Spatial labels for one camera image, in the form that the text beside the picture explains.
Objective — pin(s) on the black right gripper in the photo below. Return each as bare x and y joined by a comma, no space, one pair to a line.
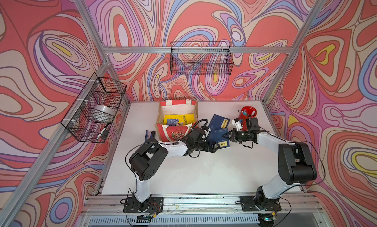
233,137

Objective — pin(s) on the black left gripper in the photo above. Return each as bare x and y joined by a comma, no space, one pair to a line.
212,149

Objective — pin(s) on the red pen holder cup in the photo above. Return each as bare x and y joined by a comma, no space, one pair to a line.
245,113

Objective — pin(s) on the white marker in basket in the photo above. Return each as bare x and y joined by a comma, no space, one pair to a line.
102,134

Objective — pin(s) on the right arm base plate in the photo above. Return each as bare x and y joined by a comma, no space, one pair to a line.
253,204

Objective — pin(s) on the black wire basket wall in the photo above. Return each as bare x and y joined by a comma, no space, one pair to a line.
201,58
97,91

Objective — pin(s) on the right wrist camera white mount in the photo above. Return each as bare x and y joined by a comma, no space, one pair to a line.
238,124

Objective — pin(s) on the red beige canvas tote bag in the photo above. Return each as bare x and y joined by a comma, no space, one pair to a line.
175,107

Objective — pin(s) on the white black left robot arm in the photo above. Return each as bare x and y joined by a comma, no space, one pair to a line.
148,158

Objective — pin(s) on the yellow illustrated book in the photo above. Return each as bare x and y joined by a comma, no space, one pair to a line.
179,120

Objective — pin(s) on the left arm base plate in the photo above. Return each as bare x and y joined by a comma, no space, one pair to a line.
151,205

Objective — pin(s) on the green circuit board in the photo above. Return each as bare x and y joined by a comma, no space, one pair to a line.
142,219

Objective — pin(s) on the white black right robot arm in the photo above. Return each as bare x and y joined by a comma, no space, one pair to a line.
295,165

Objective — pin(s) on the black wire basket back wall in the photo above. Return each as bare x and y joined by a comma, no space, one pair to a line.
201,58

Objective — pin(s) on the navy book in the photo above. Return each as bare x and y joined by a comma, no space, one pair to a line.
217,136
218,122

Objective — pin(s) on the black wire basket left wall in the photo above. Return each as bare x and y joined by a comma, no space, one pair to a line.
97,91

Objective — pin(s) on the grey tape roll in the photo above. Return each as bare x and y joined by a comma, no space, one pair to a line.
101,114

